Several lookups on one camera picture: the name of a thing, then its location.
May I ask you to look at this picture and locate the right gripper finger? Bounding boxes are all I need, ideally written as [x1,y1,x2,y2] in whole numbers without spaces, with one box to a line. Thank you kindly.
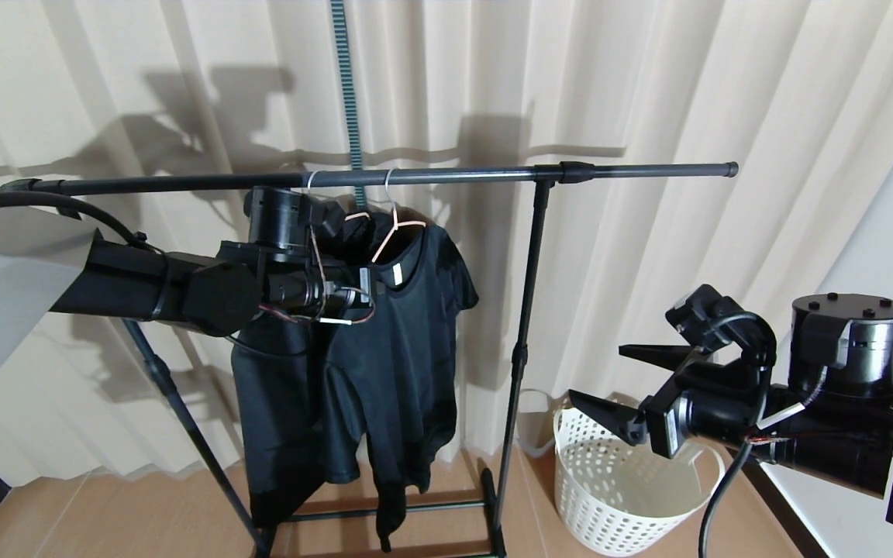
[568,390,649,446]
[619,345,699,371]

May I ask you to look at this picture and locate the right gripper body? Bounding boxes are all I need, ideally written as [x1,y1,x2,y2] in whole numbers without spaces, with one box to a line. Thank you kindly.
[643,368,893,497]

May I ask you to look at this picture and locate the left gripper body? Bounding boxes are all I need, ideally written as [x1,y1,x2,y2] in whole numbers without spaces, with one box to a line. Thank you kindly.
[260,265,378,322]

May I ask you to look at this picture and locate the pink clothes hanger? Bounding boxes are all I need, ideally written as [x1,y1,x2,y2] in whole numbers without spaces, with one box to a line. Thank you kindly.
[305,172,371,223]
[371,169,426,263]

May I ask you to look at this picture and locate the black garment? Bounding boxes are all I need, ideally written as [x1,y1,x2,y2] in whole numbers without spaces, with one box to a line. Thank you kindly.
[322,225,480,553]

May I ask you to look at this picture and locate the black shorts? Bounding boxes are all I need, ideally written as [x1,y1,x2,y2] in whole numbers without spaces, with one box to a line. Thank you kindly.
[231,209,374,528]

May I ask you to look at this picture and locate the white laundry basket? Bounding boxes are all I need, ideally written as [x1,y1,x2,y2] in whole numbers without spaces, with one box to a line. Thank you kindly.
[553,407,726,557]

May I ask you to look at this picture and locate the black clothes rack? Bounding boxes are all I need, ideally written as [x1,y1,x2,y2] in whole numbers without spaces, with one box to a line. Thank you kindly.
[1,161,740,558]

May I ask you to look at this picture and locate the white curtain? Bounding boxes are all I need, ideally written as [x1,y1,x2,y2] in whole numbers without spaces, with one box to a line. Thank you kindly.
[0,0,893,489]

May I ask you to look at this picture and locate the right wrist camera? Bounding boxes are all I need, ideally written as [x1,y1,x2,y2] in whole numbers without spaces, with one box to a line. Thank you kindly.
[665,284,777,373]

